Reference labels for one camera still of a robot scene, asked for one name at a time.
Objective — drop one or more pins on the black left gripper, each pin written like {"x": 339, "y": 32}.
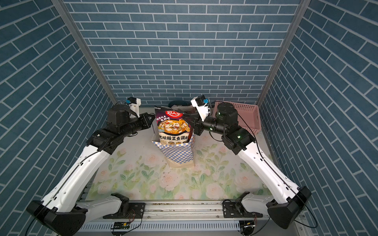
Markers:
{"x": 145, "y": 121}

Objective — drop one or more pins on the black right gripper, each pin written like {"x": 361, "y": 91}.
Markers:
{"x": 195, "y": 119}

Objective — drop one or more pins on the dark brown condiment packet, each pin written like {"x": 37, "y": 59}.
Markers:
{"x": 172, "y": 127}

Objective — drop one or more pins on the blue checkered paper bag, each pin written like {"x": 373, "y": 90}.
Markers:
{"x": 177, "y": 156}

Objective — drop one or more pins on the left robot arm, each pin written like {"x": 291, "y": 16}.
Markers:
{"x": 59, "y": 210}

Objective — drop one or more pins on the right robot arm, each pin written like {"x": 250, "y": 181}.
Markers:
{"x": 288, "y": 199}

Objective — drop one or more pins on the teal plastic bin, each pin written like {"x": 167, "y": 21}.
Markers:
{"x": 178, "y": 103}

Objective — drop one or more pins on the pink plastic basket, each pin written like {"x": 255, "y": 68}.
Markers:
{"x": 249, "y": 117}

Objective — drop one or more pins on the green circuit board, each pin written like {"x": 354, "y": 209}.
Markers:
{"x": 121, "y": 226}

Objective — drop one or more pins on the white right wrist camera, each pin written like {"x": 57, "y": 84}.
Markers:
{"x": 202, "y": 104}

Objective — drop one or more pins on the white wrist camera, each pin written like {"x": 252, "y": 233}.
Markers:
{"x": 202, "y": 104}
{"x": 133, "y": 102}

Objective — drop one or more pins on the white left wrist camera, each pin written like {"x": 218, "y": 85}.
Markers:
{"x": 133, "y": 102}

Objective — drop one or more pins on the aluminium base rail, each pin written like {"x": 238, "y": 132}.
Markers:
{"x": 192, "y": 209}

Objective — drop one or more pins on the aluminium left corner post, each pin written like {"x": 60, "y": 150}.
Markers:
{"x": 79, "y": 39}

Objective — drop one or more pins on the aluminium corner post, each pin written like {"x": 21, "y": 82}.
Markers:
{"x": 79, "y": 39}
{"x": 299, "y": 14}

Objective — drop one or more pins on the aluminium right corner post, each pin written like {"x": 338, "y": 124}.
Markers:
{"x": 299, "y": 14}

